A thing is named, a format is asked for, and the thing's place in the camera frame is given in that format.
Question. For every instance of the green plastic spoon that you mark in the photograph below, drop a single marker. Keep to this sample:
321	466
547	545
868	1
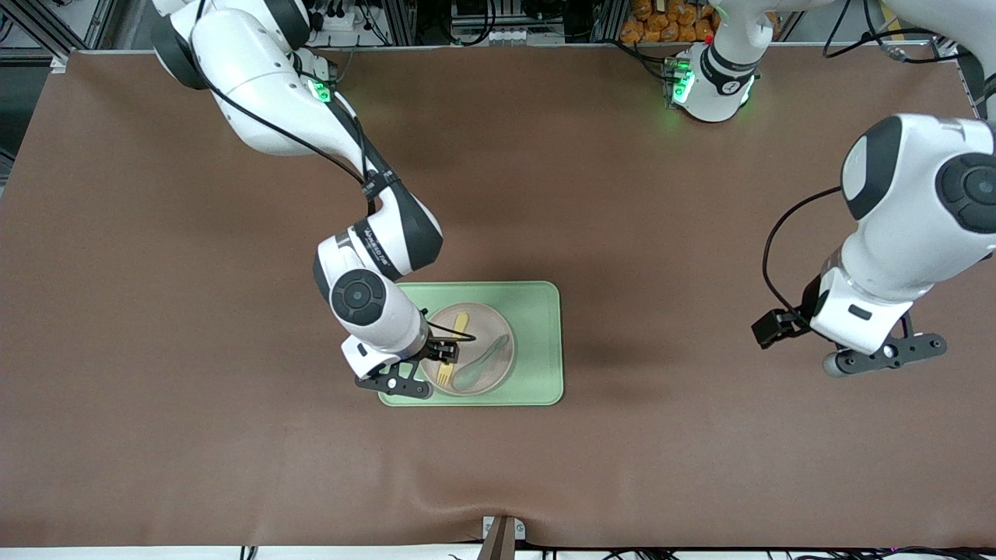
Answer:
469	377

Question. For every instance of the round beige plate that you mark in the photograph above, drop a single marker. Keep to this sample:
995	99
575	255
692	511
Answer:
490	323

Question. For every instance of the light green rectangular tray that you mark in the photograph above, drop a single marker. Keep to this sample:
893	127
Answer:
537	342

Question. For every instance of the yellow plastic fork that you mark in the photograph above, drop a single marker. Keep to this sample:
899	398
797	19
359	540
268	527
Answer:
461	323

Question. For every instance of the aluminium frame profile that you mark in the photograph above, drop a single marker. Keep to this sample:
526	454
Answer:
948	50
43	35

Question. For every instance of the brown table mat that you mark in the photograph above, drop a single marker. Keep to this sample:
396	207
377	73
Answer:
156	428

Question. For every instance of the white power strip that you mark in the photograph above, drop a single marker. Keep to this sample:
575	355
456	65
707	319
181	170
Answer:
338	19

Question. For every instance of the white terminal block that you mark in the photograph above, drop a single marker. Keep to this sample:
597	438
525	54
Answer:
498	36

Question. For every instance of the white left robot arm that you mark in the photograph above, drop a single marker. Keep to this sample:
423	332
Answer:
895	233

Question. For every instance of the orange packets pile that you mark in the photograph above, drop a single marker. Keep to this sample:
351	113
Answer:
661	23

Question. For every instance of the grey metal bracket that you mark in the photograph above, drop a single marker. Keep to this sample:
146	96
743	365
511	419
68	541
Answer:
502	540

